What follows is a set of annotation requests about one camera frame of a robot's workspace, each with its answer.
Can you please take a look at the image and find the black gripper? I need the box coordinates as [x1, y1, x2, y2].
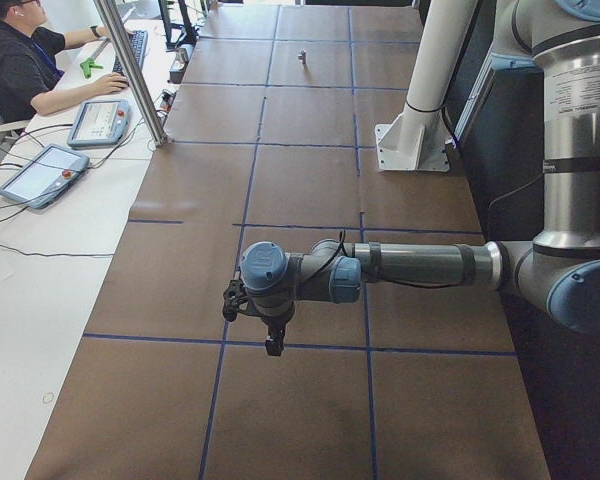
[259, 302, 295, 356]

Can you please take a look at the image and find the chrome metal valve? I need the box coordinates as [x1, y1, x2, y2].
[298, 50, 307, 67]

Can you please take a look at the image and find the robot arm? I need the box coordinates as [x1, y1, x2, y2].
[223, 1, 600, 356]

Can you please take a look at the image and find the near blue teach pendant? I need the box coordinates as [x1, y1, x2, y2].
[0, 144, 90, 210]

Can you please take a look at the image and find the blue teach pendant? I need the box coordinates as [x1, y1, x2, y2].
[0, 144, 90, 210]
[67, 99, 130, 149]

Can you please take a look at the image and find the far blue teach pendant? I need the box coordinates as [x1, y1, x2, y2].
[67, 99, 130, 149]

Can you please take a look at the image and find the black keyboard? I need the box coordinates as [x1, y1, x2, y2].
[127, 30, 149, 70]

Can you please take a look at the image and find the green clamp tool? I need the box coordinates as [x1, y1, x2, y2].
[79, 38, 110, 79]

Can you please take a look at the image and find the person in black shirt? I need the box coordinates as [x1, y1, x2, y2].
[0, 1, 128, 122]

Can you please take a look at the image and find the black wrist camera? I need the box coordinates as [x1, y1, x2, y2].
[222, 279, 252, 322]

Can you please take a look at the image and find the aluminium frame post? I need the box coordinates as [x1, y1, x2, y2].
[94, 0, 168, 148]

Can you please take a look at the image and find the white pedestal column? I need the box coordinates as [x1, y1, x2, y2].
[375, 0, 478, 172]

